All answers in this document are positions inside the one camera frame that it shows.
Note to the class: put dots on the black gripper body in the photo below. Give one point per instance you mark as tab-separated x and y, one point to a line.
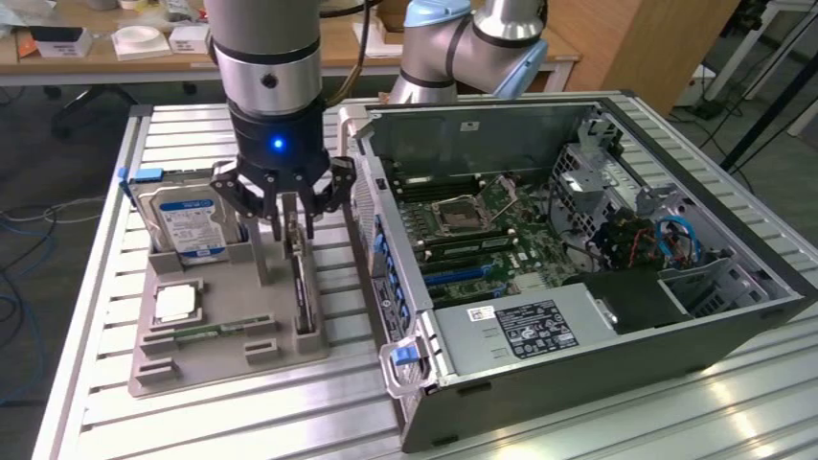
254	139

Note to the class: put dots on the orange card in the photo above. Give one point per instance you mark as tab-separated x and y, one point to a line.
25	48

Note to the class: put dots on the black chair base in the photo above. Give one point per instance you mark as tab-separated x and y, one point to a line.
89	98

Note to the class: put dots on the black open PC case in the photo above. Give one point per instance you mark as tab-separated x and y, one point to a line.
575	383

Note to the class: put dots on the brown cardboard box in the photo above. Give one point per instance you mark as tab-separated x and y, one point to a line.
391	24

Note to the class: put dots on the silver CPU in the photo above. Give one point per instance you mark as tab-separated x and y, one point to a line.
174	304

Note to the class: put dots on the grey disk bay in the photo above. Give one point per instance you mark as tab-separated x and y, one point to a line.
696	282

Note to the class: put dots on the white paper label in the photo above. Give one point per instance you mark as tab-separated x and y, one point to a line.
204	64

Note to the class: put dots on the white box with black top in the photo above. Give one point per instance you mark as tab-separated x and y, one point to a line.
60	43

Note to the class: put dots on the green RAM stick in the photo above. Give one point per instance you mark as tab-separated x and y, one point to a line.
210	329

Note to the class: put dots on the CPU socket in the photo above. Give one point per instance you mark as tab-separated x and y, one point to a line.
456	215

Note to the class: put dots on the installed RAM stick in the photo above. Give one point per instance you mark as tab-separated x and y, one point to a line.
421	181
472	246

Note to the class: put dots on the metal socket cover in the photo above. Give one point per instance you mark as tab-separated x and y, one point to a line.
497	196

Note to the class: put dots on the grey parts rack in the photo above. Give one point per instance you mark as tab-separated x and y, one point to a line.
236	297

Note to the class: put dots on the wooden desk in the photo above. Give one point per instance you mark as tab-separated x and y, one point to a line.
96	67

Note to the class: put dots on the hard disk in blue caddy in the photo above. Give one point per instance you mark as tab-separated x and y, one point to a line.
188	220

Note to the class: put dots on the wooden cabinet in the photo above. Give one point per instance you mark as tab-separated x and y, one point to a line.
657	48

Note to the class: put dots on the white round container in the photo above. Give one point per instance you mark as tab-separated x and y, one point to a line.
140	43

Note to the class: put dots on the small white box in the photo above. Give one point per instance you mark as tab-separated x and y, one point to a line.
188	40

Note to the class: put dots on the green motherboard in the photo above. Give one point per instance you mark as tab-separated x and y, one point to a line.
539	239

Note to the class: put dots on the white paper box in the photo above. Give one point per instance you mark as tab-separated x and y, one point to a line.
371	43

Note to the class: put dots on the blue expansion slot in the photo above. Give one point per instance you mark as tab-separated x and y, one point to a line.
456	275

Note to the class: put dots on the black tripod stand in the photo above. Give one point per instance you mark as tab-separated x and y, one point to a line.
735	155

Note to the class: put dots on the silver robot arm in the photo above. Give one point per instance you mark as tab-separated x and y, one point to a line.
268	48

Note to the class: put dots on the grey power supply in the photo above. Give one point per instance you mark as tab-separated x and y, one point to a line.
529	326

